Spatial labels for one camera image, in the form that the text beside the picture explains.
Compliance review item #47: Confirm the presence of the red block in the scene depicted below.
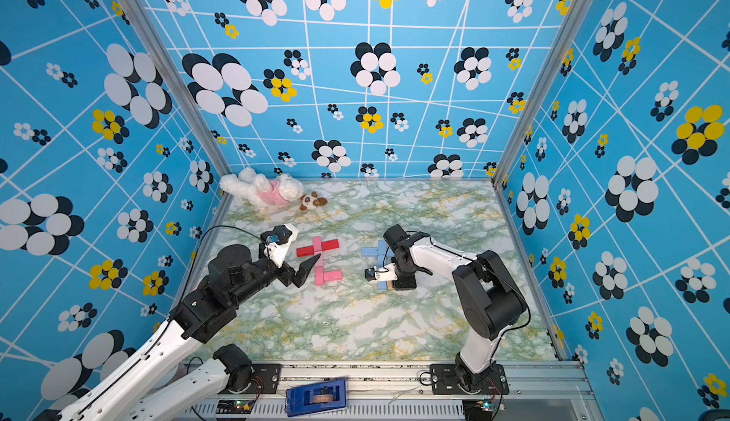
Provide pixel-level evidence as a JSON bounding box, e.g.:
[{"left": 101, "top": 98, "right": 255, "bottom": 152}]
[
  {"left": 321, "top": 239, "right": 340, "bottom": 251},
  {"left": 297, "top": 245, "right": 315, "bottom": 258}
]

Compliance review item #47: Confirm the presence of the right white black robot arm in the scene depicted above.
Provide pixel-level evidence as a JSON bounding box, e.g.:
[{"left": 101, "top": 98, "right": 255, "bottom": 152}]
[{"left": 368, "top": 225, "right": 530, "bottom": 394}]

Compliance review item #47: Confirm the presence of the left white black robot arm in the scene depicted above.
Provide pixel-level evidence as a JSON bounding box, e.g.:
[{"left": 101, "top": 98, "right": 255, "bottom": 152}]
[{"left": 38, "top": 244, "right": 319, "bottom": 420}]

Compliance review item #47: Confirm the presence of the small brown white plush dog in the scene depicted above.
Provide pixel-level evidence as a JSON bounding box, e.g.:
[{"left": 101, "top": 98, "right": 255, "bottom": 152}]
[{"left": 300, "top": 191, "right": 328, "bottom": 211}]

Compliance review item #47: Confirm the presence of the white pink plush toy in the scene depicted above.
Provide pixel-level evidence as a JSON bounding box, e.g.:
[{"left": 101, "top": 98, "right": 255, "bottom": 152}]
[{"left": 220, "top": 168, "right": 305, "bottom": 208}]

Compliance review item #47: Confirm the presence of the blue box device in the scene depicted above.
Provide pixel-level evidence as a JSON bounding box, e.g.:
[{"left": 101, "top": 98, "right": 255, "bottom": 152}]
[{"left": 285, "top": 378, "right": 347, "bottom": 417}]

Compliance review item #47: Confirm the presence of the left circuit board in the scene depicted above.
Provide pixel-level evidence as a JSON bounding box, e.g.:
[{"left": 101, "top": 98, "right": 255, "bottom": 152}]
[{"left": 216, "top": 399, "right": 256, "bottom": 415}]

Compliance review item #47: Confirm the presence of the circuit board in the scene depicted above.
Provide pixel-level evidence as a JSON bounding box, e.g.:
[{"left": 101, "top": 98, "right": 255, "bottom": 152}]
[
  {"left": 462, "top": 400, "right": 492, "bottom": 415},
  {"left": 216, "top": 399, "right": 256, "bottom": 415}
]

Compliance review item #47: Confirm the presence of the right circuit board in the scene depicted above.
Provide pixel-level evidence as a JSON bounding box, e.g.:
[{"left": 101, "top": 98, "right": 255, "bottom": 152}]
[{"left": 462, "top": 400, "right": 492, "bottom": 415}]

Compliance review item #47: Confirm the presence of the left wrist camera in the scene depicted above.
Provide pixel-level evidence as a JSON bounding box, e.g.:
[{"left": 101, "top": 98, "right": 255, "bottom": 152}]
[{"left": 259, "top": 223, "right": 298, "bottom": 268}]

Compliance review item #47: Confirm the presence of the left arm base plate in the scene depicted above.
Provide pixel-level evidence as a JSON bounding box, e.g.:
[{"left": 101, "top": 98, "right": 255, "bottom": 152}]
[{"left": 243, "top": 363, "right": 282, "bottom": 396}]

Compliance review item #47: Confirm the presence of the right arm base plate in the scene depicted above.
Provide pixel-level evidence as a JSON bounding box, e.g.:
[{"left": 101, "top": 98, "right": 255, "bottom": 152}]
[{"left": 429, "top": 364, "right": 511, "bottom": 396}]

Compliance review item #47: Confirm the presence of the aluminium front rail frame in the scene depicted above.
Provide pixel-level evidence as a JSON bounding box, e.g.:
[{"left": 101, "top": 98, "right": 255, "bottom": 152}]
[{"left": 172, "top": 361, "right": 603, "bottom": 420}]

